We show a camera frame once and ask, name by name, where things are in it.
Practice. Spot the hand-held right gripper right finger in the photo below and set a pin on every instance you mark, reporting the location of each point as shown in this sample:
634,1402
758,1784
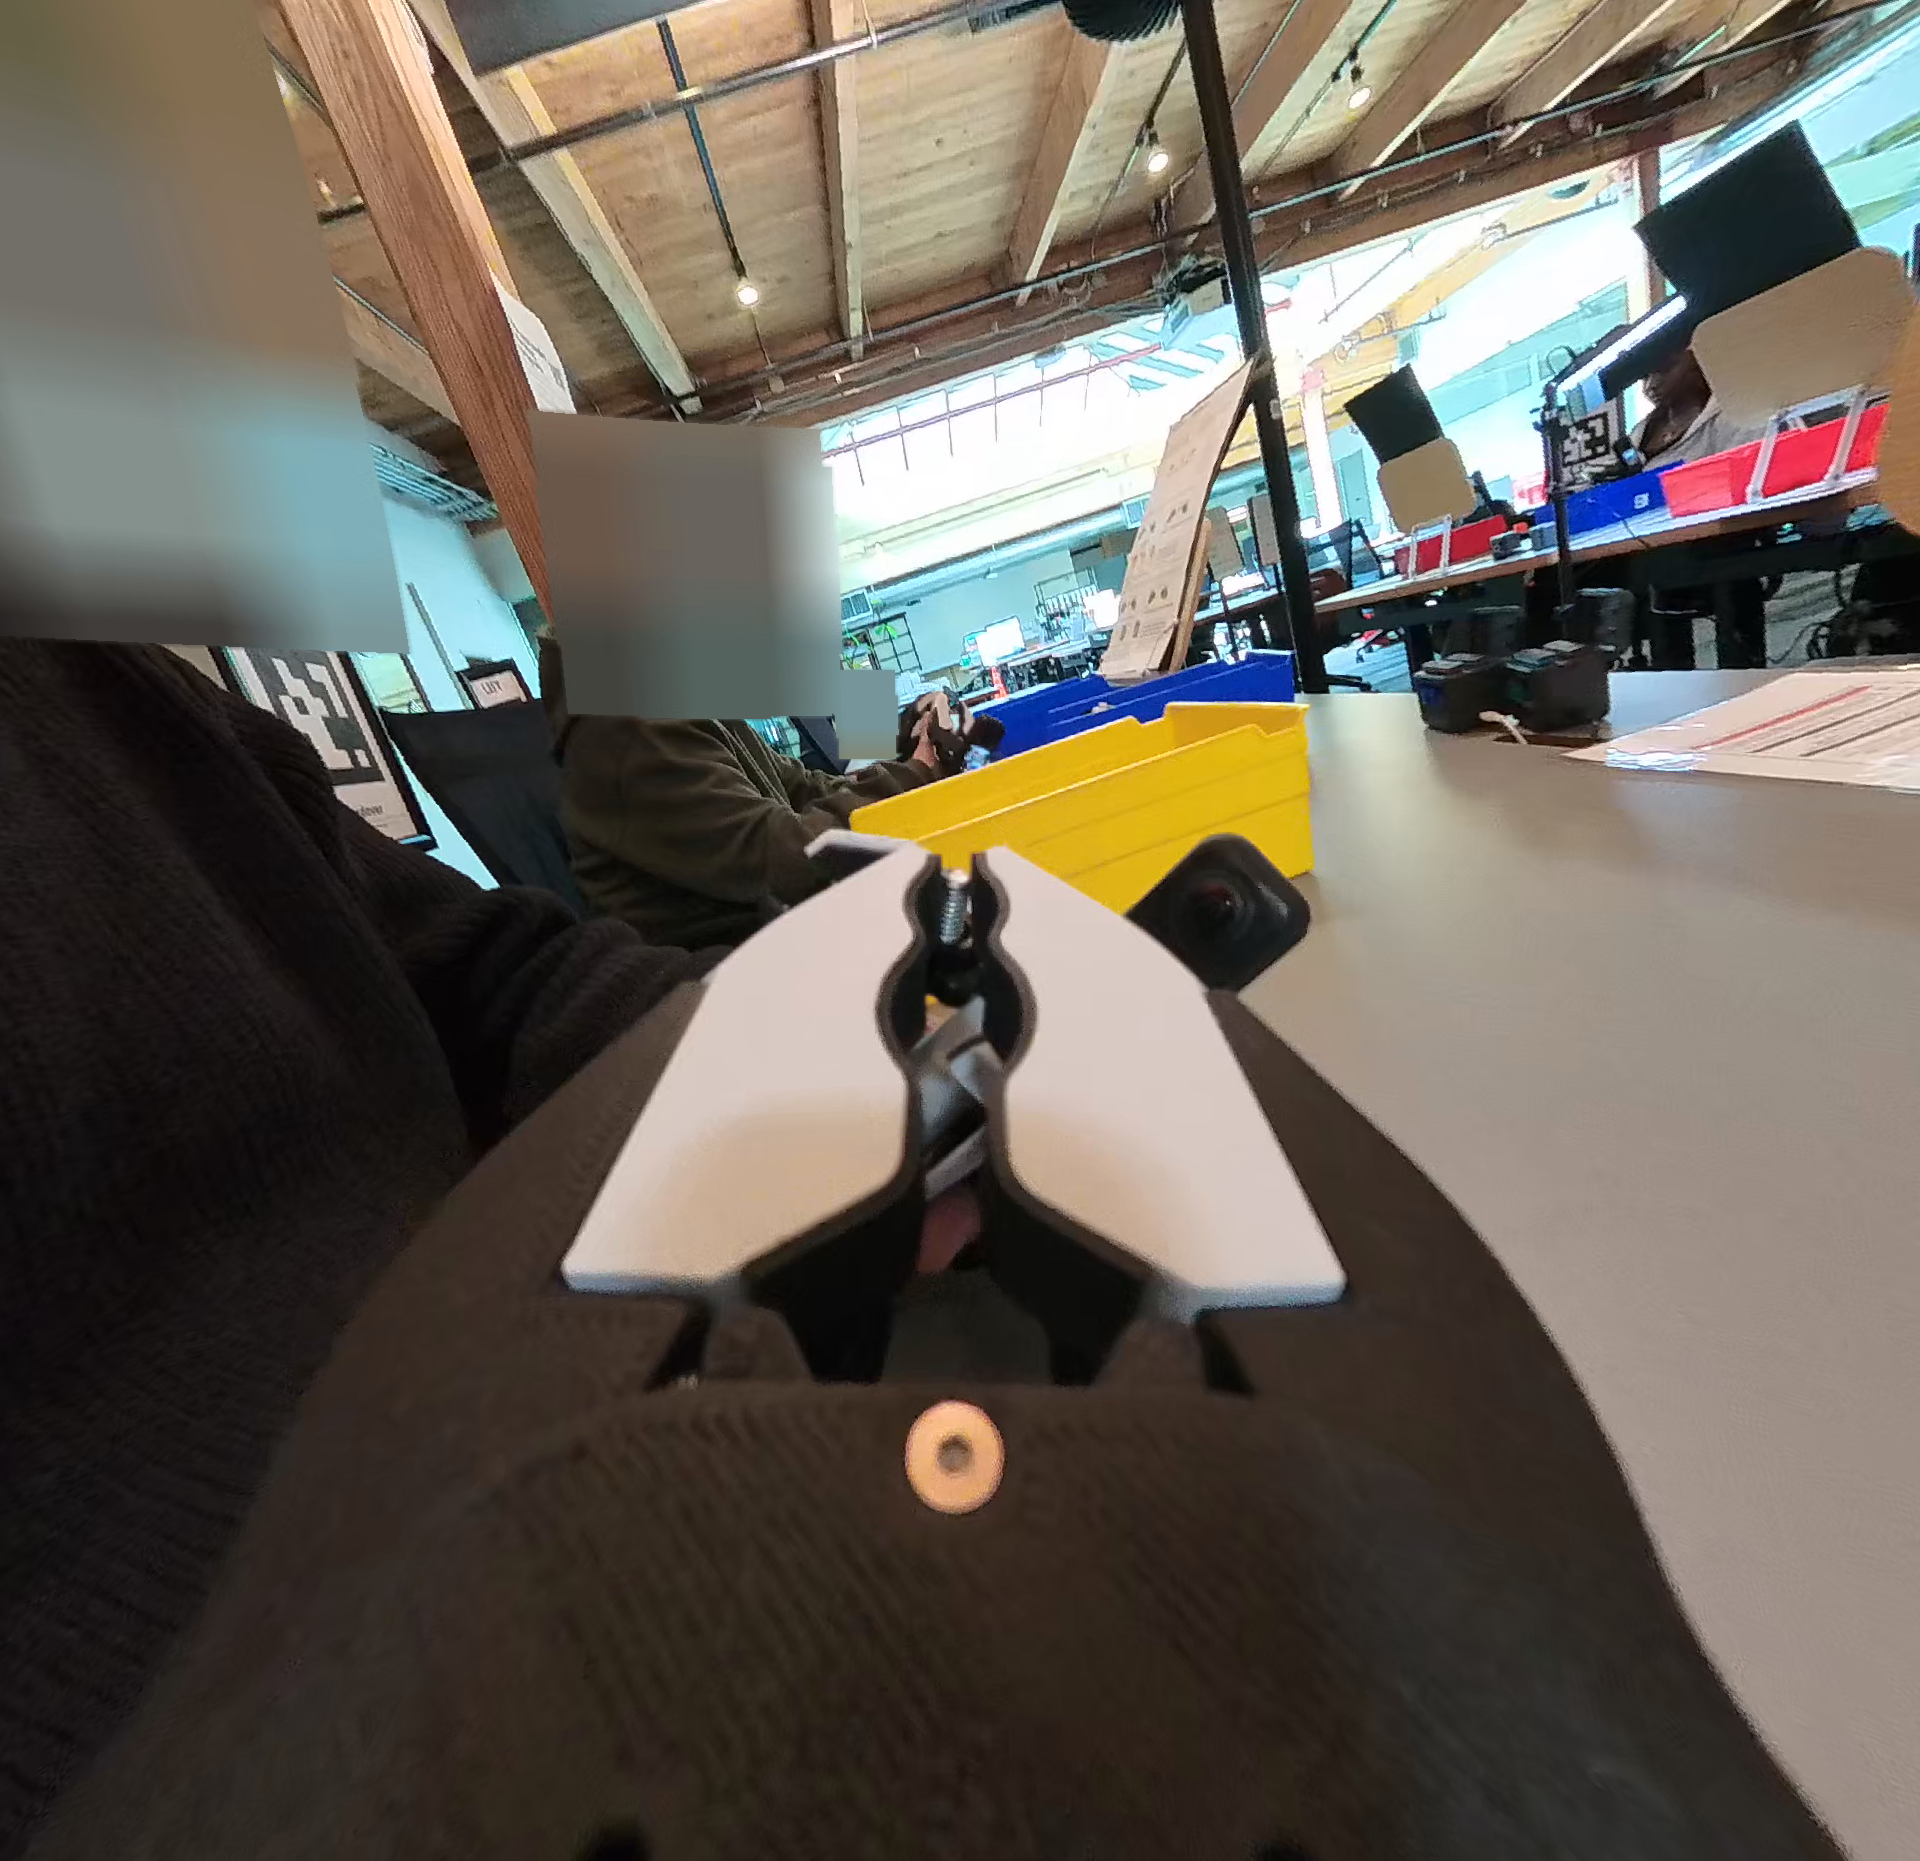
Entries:
1141,1128

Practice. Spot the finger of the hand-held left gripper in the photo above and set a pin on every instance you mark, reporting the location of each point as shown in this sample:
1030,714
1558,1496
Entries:
953,1096
854,859

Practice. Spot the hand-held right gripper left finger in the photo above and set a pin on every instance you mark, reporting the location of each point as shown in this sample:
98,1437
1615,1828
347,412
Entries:
780,1111

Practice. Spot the black knob screw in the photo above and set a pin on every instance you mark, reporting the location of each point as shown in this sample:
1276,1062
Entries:
960,974

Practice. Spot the person's left forearm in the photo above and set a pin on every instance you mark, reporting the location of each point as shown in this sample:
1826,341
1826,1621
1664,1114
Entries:
571,993

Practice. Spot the person's left hand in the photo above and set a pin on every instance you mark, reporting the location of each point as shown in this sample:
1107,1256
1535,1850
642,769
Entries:
948,1233

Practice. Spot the yellow plastic bin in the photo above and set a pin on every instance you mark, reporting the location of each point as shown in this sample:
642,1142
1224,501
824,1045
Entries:
1111,810

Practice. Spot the black battery charger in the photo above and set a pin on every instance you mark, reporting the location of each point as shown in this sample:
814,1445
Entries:
1558,684
1459,691

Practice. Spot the black office chair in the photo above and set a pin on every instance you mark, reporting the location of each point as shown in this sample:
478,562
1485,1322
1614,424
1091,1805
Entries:
480,797

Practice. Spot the cardboard instruction board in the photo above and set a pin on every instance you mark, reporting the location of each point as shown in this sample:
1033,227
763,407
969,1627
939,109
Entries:
1186,527

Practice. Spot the black box device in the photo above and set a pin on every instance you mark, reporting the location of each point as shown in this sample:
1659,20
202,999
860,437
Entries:
1496,632

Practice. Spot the framed marker poster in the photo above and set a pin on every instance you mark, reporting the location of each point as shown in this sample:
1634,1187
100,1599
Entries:
323,723
496,684

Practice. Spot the red plastic bin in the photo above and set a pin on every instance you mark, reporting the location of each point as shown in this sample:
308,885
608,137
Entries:
1754,475
1447,545

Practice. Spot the long wooden desk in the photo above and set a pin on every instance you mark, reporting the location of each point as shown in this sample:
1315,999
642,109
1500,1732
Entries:
1500,567

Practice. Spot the tan rounded board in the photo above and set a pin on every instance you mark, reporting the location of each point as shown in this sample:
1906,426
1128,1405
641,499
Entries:
1425,480
1802,339

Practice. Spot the marker tag stand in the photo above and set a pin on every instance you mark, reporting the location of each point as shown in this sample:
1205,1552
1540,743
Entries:
1605,615

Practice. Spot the black vertical pole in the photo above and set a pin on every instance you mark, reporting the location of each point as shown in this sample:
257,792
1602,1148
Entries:
1246,392

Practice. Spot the black panel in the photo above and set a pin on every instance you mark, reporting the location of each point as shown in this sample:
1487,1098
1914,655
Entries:
1392,411
1739,219

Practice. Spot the small blue plastic bin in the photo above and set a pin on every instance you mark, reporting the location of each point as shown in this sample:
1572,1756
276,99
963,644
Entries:
1597,496

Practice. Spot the printed paper sheet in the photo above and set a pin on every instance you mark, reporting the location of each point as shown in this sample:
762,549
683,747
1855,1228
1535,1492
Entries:
1771,728

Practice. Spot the white ceiling device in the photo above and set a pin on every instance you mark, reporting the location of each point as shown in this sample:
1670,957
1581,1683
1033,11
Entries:
1224,287

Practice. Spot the wooden support post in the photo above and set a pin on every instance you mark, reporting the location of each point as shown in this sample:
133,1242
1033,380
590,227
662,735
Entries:
405,241

